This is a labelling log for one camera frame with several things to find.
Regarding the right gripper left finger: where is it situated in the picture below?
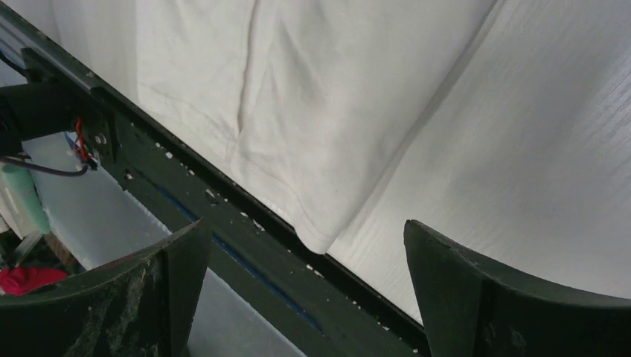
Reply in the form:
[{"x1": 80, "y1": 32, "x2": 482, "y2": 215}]
[{"x1": 1, "y1": 221, "x2": 211, "y2": 356}]

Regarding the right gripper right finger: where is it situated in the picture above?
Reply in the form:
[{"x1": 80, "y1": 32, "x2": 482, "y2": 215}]
[{"x1": 404, "y1": 220, "x2": 630, "y2": 356}]

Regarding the white t shirt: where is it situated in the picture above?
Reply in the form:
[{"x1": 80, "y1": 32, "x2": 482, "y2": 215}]
[{"x1": 0, "y1": 0, "x2": 499, "y2": 255}]

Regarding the red cloth below table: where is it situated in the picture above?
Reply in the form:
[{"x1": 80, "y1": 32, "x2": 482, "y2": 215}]
[{"x1": 1, "y1": 266, "x2": 68, "y2": 296}]

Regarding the green cylindrical object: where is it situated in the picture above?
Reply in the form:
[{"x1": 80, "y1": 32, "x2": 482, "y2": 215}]
[{"x1": 1, "y1": 164, "x2": 51, "y2": 234}]

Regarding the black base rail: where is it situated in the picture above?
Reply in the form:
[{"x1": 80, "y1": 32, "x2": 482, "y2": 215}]
[{"x1": 1, "y1": 4, "x2": 430, "y2": 356}]

